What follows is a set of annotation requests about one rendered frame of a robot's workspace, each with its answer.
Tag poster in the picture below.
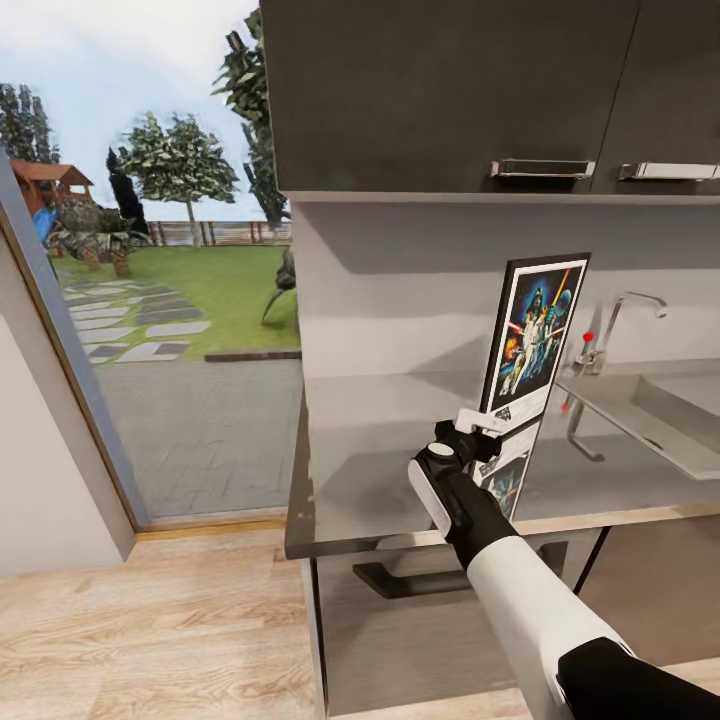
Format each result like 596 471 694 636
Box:
474 251 591 439

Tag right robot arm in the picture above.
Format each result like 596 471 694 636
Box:
408 408 720 720

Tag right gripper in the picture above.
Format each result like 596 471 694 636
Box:
436 421 503 464

